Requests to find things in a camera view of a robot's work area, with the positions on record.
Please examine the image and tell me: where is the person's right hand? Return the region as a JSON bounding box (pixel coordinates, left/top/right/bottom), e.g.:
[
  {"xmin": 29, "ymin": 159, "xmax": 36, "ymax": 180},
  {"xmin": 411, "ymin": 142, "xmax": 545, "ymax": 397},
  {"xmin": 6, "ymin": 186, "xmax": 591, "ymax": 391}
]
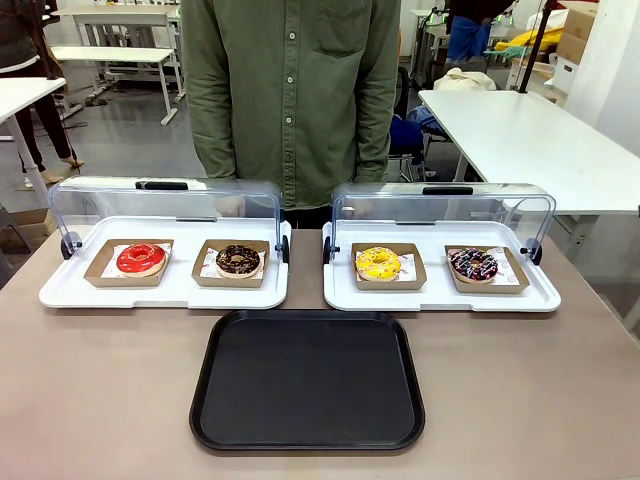
[{"xmin": 217, "ymin": 193, "xmax": 246, "ymax": 218}]

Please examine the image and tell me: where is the chocolate sprinkled donut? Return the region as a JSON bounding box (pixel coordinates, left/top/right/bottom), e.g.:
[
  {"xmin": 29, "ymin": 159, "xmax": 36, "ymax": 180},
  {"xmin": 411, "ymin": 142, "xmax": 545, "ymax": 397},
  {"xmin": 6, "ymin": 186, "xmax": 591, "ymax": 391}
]
[{"xmin": 215, "ymin": 243, "xmax": 263, "ymax": 280}]

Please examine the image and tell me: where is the brown cardboard donut tray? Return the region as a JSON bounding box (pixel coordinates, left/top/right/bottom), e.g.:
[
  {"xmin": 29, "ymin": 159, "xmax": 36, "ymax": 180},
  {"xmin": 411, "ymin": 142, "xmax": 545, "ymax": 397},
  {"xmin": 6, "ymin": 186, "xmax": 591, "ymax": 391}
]
[
  {"xmin": 191, "ymin": 239, "xmax": 271, "ymax": 290},
  {"xmin": 83, "ymin": 238, "xmax": 175, "ymax": 290},
  {"xmin": 350, "ymin": 242, "xmax": 429, "ymax": 292},
  {"xmin": 444, "ymin": 244, "xmax": 531, "ymax": 295}
]

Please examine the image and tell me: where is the red glazed donut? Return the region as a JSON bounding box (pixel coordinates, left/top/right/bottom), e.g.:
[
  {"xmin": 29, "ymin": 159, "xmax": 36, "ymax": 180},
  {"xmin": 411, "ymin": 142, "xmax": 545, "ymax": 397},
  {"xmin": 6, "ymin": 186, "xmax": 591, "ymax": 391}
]
[{"xmin": 116, "ymin": 242, "xmax": 168, "ymax": 279}]

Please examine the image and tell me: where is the white display tray base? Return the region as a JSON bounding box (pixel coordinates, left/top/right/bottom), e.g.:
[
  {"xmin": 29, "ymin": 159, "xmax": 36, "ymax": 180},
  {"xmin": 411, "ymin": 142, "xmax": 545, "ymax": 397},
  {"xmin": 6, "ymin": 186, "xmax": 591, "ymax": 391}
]
[
  {"xmin": 38, "ymin": 215, "xmax": 293, "ymax": 311},
  {"xmin": 321, "ymin": 220, "xmax": 563, "ymax": 314}
]

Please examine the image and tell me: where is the yellow sprinkled donut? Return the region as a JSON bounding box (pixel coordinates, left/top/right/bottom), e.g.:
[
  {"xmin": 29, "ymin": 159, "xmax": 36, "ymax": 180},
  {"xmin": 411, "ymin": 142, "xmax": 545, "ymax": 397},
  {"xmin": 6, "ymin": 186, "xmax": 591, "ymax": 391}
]
[{"xmin": 355, "ymin": 246, "xmax": 402, "ymax": 282}]

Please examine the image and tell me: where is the black plastic serving tray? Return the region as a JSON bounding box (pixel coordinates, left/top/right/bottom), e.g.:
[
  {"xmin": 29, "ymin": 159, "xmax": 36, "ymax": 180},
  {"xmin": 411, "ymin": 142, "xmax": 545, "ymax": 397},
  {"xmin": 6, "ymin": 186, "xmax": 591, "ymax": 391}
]
[{"xmin": 188, "ymin": 309, "xmax": 427, "ymax": 457}]

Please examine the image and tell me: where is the dark multicolour sprinkled donut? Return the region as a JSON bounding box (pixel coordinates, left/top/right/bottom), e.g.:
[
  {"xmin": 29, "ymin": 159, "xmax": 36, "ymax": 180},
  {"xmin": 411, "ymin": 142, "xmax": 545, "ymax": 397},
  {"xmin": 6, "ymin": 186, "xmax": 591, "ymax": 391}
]
[{"xmin": 448, "ymin": 246, "xmax": 500, "ymax": 285}]

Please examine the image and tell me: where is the clear hinged display lid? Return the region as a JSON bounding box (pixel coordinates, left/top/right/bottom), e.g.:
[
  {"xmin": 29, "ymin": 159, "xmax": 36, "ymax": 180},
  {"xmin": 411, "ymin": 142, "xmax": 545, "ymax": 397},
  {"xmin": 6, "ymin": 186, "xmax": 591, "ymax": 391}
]
[
  {"xmin": 46, "ymin": 175, "xmax": 291, "ymax": 263},
  {"xmin": 323, "ymin": 181, "xmax": 558, "ymax": 266}
]

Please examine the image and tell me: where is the person in green shirt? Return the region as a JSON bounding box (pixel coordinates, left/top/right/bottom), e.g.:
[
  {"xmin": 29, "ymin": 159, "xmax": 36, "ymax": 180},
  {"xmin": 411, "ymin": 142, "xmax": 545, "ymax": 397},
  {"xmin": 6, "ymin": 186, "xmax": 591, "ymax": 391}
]
[{"xmin": 180, "ymin": 0, "xmax": 402, "ymax": 230}]

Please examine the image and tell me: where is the white workbench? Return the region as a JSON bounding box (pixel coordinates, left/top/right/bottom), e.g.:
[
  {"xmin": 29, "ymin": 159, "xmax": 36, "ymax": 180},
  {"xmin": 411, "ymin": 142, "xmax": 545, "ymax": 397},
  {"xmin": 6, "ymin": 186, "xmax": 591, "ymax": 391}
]
[{"xmin": 50, "ymin": 5, "xmax": 185, "ymax": 127}]

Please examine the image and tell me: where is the black office chair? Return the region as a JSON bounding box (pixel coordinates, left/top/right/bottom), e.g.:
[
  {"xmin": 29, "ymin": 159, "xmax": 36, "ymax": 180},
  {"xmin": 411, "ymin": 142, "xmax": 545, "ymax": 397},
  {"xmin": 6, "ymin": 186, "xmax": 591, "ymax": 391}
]
[{"xmin": 387, "ymin": 64, "xmax": 461, "ymax": 183}]

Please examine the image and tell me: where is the white table edge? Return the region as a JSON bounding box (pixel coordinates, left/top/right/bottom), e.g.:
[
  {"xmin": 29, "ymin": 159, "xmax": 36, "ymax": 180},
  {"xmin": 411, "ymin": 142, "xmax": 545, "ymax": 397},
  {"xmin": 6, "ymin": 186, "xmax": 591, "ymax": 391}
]
[{"xmin": 0, "ymin": 76, "xmax": 68, "ymax": 201}]

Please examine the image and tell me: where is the bystander in dark clothes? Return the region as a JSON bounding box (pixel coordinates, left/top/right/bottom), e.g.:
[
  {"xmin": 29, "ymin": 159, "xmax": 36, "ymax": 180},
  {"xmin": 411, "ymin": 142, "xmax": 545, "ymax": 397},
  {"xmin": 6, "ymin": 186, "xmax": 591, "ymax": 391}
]
[{"xmin": 0, "ymin": 0, "xmax": 86, "ymax": 184}]

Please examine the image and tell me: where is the white cloth bag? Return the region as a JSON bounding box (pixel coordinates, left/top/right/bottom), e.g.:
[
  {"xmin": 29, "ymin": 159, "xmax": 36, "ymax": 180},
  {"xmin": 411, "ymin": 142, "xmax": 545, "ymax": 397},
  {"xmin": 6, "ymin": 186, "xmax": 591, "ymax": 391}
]
[{"xmin": 432, "ymin": 66, "xmax": 498, "ymax": 92}]

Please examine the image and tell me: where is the bystander in blue trousers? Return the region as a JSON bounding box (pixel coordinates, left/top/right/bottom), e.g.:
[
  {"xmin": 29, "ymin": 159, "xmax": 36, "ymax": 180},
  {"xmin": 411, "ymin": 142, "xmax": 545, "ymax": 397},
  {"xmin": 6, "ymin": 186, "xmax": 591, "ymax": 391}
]
[{"xmin": 445, "ymin": 0, "xmax": 516, "ymax": 64}]

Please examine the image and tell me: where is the white side table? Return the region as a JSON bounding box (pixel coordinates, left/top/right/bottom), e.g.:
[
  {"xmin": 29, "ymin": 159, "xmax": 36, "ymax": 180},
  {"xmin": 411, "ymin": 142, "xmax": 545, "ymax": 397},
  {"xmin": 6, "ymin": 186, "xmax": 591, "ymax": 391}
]
[{"xmin": 417, "ymin": 88, "xmax": 640, "ymax": 217}]

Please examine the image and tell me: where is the black tripod pole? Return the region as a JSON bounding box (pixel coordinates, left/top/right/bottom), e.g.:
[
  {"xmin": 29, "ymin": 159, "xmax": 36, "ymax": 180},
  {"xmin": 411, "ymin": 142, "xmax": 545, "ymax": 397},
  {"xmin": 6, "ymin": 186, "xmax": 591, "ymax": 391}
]
[{"xmin": 516, "ymin": 0, "xmax": 554, "ymax": 95}]

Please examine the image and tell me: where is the yellow fabric bundle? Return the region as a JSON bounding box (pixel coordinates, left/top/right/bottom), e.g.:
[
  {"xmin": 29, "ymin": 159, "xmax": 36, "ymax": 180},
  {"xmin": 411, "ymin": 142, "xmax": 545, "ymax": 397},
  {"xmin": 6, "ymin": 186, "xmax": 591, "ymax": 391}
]
[{"xmin": 508, "ymin": 25, "xmax": 568, "ymax": 62}]

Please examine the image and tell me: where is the cardboard boxes stack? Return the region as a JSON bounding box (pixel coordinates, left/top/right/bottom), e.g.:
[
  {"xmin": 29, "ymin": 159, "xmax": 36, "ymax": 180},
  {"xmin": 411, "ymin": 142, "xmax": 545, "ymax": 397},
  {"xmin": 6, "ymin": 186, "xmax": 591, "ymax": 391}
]
[{"xmin": 543, "ymin": 2, "xmax": 599, "ymax": 105}]

